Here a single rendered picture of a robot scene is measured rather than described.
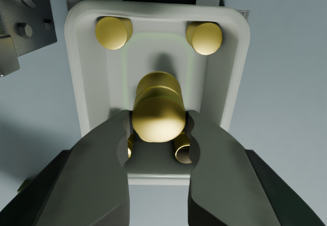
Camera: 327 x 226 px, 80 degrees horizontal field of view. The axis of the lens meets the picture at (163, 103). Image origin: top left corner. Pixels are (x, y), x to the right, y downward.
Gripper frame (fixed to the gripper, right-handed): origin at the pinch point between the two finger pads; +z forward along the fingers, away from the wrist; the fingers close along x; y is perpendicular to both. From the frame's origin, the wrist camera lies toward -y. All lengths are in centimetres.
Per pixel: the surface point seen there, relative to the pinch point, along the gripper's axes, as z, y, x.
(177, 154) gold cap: 11.6, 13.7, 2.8
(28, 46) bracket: 5.5, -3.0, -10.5
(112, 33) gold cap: 10.7, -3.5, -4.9
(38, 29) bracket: 7.4, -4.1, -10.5
